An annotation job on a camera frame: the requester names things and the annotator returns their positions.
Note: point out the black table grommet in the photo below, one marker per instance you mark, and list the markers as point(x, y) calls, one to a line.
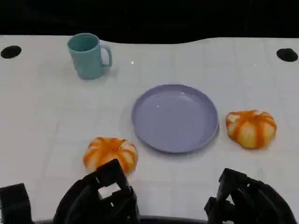
point(287, 55)
point(11, 51)

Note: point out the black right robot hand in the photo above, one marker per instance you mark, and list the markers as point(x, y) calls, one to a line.
point(254, 203)

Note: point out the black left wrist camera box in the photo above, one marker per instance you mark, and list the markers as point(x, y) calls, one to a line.
point(15, 203)

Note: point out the orange and white bread roll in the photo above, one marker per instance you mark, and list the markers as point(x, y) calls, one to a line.
point(105, 151)
point(251, 130)

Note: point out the pale green mug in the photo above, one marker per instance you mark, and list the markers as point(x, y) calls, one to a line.
point(86, 63)

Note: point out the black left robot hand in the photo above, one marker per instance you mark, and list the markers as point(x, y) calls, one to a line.
point(81, 200)

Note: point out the lilac plate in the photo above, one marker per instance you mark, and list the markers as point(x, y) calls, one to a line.
point(175, 119)

